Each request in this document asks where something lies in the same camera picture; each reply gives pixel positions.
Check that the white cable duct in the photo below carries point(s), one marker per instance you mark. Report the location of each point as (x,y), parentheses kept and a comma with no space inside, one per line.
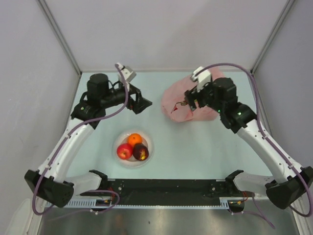
(102,203)

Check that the white plate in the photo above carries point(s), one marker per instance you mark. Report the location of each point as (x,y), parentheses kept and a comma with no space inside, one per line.
(132,162)

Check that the fake orange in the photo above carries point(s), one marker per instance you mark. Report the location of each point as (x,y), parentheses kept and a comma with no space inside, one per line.
(134,139)

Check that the aluminium rail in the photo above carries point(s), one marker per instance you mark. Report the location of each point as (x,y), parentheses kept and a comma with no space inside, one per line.
(53,192)
(262,116)

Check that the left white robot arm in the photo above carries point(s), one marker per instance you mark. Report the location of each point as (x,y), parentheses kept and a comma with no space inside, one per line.
(83,121)

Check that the aluminium frame post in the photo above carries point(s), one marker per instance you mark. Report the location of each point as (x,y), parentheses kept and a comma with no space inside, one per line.
(273,33)
(59,35)

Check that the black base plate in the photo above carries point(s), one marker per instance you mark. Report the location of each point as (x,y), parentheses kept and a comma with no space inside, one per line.
(174,191)

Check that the aluminium front rail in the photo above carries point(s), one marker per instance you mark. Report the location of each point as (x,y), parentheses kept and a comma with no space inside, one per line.
(53,192)

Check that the right side aluminium rail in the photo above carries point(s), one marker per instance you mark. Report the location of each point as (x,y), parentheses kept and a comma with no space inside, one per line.
(262,116)

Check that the left aluminium frame post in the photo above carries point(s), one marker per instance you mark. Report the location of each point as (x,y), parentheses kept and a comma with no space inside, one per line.
(59,35)

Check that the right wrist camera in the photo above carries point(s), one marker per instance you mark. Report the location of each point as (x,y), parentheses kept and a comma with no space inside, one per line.
(200,77)

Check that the fake cherry tomatoes bunch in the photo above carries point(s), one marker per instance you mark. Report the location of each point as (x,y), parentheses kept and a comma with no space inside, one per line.
(183,103)

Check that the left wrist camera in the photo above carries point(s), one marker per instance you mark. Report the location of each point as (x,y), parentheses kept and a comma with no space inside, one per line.
(128,73)

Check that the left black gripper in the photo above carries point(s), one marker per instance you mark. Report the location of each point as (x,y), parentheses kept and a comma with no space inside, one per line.
(141,103)

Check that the fake red apple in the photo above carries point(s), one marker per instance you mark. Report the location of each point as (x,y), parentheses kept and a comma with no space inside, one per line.
(124,151)

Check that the right aluminium frame post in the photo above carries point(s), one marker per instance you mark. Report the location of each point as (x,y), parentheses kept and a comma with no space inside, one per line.
(273,33)

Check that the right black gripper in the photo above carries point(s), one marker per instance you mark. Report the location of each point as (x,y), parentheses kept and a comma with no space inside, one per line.
(189,96)

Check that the fake dark purple fruit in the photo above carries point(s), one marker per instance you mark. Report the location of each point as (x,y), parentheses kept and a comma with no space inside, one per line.
(140,152)

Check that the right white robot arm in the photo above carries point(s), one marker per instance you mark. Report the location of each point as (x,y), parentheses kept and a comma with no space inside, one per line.
(289,178)

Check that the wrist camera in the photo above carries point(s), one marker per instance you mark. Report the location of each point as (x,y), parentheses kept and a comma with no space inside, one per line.
(200,77)
(128,73)

